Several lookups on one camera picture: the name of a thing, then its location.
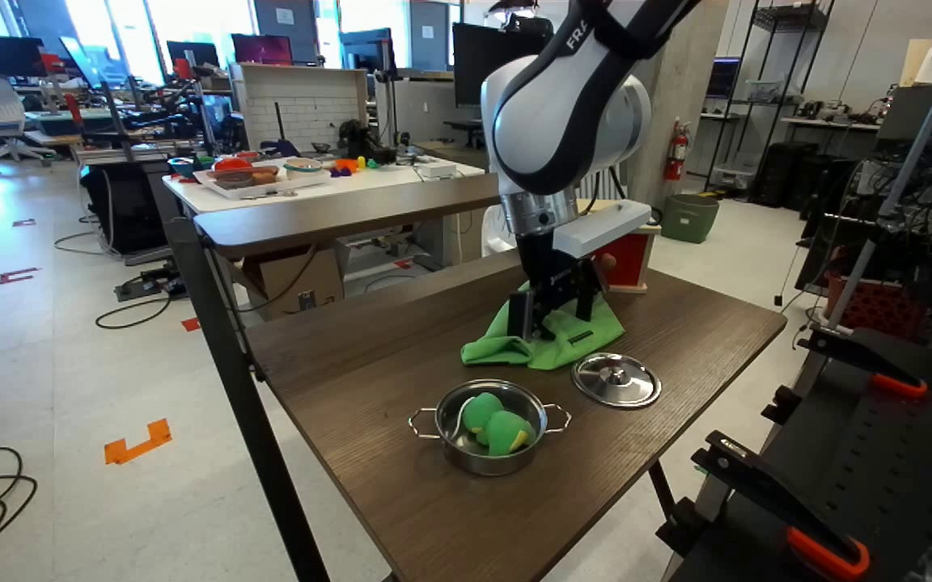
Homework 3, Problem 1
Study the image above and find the orange plastic tray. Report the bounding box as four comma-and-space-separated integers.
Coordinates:
207, 154, 283, 190

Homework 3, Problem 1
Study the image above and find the green storage bin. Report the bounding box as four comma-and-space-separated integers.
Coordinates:
657, 189, 725, 246

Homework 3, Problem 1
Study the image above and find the black cabinet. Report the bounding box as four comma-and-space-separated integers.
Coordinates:
76, 159, 172, 262

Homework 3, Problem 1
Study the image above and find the cardboard box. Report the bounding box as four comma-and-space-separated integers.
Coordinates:
238, 242, 345, 319

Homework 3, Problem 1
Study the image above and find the black bag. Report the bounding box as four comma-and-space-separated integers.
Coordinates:
332, 116, 397, 167

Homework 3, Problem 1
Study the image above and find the black workbench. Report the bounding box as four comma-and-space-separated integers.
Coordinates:
657, 344, 932, 582

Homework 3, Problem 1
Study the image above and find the white table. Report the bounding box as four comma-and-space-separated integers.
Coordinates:
159, 151, 491, 221

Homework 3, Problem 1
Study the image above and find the looped black floor cable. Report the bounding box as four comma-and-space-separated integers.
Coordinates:
89, 288, 188, 333

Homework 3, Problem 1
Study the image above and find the computer monitor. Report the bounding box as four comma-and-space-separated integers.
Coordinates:
0, 31, 49, 76
229, 29, 297, 68
337, 25, 396, 76
165, 40, 224, 80

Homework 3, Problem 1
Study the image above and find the black clamp orange handle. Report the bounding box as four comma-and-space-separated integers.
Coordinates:
688, 428, 878, 582
796, 322, 932, 407

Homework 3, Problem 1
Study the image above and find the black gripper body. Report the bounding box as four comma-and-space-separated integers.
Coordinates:
510, 228, 604, 316

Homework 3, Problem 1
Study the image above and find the grey metal pole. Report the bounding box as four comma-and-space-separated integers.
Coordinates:
826, 3, 932, 333

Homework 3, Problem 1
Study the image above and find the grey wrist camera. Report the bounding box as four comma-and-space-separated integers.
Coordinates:
548, 197, 654, 265

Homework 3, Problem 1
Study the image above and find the cream wooden box red panel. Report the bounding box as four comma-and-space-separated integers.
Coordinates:
591, 222, 661, 297

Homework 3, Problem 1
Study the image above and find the black power strip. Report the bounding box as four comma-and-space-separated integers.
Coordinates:
109, 265, 183, 305

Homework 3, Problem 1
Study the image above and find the green towel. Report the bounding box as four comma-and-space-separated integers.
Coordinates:
457, 291, 629, 374

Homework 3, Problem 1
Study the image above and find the white pegboard partition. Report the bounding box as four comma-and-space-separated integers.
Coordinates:
235, 60, 376, 154

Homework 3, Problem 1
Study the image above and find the steel pot with handles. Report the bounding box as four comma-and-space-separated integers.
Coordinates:
405, 374, 577, 483

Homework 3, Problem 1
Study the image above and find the red plastic crate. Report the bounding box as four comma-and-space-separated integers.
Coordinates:
821, 273, 930, 345

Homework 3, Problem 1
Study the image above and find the round silver pot lid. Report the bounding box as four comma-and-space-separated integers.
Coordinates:
570, 348, 667, 415

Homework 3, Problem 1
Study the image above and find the black table leg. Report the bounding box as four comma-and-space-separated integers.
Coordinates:
147, 172, 331, 582

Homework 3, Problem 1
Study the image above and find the black metal shelving rack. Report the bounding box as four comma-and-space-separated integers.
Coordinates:
705, 0, 852, 197

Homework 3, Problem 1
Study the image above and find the red fire extinguisher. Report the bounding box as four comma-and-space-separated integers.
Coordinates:
663, 116, 694, 183

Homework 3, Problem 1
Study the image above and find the large black monitor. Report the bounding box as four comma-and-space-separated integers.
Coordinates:
448, 16, 556, 108

